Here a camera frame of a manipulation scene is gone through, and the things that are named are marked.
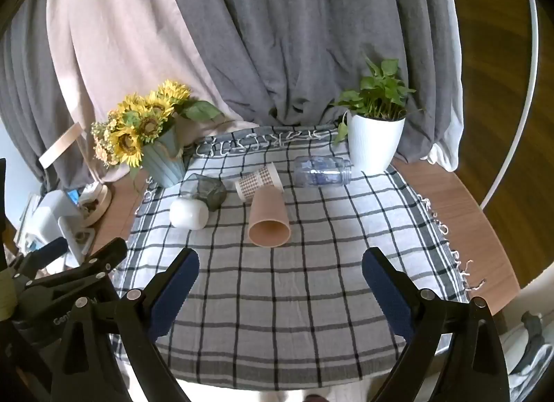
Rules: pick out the green pothos plant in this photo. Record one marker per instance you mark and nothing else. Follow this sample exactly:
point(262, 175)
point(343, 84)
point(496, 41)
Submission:
point(385, 90)

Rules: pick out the brown paper cup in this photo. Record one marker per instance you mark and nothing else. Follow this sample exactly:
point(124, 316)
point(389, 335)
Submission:
point(267, 211)

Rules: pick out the white clutter at table edge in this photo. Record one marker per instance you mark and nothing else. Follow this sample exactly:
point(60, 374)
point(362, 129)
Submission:
point(52, 216)

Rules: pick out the white ceramic cup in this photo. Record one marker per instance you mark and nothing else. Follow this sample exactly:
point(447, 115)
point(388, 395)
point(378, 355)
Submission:
point(187, 213)

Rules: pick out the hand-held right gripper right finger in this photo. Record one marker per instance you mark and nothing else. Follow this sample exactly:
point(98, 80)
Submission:
point(389, 298)

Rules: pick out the grey white cloth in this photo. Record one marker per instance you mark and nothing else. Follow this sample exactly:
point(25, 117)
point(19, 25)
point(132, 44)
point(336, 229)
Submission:
point(534, 341)

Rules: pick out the pink curtain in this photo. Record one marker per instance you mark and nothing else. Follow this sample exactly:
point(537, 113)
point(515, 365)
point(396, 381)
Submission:
point(121, 38)

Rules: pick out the dark glass cup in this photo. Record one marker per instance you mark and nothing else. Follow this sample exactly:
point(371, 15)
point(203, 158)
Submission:
point(212, 194)

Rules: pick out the sunflower bouquet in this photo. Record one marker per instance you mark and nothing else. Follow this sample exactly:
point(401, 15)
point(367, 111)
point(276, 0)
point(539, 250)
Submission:
point(138, 125)

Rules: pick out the grey curtain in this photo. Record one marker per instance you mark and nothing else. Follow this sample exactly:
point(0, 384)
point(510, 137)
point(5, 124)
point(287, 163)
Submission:
point(30, 103)
point(311, 38)

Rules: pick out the white ribbed plant pot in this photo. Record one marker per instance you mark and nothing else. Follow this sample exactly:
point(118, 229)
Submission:
point(374, 142)

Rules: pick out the white curtain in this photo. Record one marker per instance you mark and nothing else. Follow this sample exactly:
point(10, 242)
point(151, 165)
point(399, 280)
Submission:
point(446, 155)

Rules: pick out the wooden desk lamp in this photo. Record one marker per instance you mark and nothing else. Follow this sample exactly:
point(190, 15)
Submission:
point(93, 205)

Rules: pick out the white hoop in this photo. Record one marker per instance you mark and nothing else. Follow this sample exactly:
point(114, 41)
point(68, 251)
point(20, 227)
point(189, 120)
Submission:
point(530, 82)

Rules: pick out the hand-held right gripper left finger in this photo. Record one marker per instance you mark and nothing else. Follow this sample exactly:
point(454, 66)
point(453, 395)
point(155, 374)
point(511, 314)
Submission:
point(172, 296)

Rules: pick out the checked grey white tablecloth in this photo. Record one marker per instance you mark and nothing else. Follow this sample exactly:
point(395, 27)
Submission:
point(281, 298)

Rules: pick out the blue ribbed vase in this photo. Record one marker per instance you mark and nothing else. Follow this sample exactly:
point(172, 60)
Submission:
point(166, 166)

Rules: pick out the checked pattern paper cup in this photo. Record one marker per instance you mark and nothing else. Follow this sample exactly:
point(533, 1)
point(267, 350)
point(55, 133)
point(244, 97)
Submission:
point(255, 183)

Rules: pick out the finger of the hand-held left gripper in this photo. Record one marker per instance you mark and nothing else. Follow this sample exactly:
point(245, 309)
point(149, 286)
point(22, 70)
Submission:
point(49, 250)
point(99, 261)

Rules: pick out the clear plastic bottle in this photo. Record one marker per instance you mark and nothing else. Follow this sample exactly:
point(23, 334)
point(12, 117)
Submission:
point(322, 170)

